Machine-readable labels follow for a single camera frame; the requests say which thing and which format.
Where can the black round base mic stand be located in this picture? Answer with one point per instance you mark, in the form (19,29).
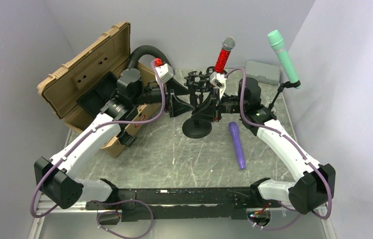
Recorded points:
(197,84)

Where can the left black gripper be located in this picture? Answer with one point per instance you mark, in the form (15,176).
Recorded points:
(177,106)

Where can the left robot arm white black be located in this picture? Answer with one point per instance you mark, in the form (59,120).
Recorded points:
(57,177)

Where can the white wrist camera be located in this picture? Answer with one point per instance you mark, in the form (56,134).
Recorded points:
(163,71)
(221,85)

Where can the black tray in case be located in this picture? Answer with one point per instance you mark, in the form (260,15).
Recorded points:
(96,98)

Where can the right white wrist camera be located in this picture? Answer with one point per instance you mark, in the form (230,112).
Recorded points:
(221,85)

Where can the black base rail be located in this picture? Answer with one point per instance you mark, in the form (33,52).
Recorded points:
(184,203)

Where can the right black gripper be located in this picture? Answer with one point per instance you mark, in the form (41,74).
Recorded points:
(206,111)

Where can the tan plastic tool case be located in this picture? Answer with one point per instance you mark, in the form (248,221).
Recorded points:
(110,52)

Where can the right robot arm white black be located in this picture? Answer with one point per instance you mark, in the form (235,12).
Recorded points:
(313,184)

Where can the purple microphone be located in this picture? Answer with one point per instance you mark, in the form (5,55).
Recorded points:
(235,135)

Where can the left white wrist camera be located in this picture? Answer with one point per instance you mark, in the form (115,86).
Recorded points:
(163,71)

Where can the black tripod stand right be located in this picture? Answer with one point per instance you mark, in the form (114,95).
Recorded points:
(280,89)

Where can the red glitter microphone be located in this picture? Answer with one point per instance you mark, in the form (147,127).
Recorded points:
(227,46)

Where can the black tripod stand shock mount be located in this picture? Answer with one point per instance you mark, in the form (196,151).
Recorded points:
(210,70)

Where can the grey plastic case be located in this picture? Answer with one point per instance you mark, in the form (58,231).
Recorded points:
(265,73)

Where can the mint green microphone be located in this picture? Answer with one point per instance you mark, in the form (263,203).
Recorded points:
(277,43)

